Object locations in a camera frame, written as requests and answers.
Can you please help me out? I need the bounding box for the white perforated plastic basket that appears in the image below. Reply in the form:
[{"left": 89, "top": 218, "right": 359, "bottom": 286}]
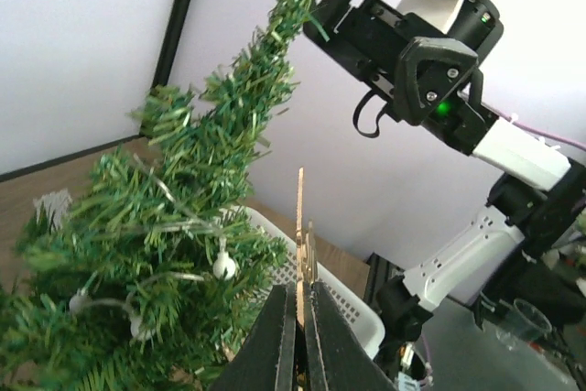
[{"left": 223, "top": 205, "right": 385, "bottom": 360}]

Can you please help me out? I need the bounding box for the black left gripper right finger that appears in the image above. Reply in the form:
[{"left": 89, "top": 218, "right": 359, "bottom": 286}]
[{"left": 302, "top": 282, "right": 396, "bottom": 391}]

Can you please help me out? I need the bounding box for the small green christmas tree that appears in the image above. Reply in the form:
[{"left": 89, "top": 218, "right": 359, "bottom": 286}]
[{"left": 1, "top": 0, "right": 311, "bottom": 390}]

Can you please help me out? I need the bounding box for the white ribbon bow ornament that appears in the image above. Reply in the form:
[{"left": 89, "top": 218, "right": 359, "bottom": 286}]
[{"left": 33, "top": 189, "right": 72, "bottom": 229}]

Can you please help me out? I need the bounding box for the clear plastic cup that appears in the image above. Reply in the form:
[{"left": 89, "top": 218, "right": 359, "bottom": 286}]
[{"left": 495, "top": 299, "right": 553, "bottom": 351}]

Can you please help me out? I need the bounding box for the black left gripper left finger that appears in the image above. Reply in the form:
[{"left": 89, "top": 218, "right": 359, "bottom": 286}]
[{"left": 210, "top": 284, "right": 297, "bottom": 391}]

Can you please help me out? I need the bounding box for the white ball light string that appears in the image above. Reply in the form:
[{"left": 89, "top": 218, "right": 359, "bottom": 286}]
[{"left": 68, "top": 152, "right": 239, "bottom": 342}]

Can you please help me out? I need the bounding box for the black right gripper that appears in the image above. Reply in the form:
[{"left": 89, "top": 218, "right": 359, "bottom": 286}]
[{"left": 303, "top": 0, "right": 478, "bottom": 125}]

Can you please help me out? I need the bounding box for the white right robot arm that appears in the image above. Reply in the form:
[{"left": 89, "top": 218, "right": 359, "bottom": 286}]
[{"left": 303, "top": 0, "right": 585, "bottom": 355}]

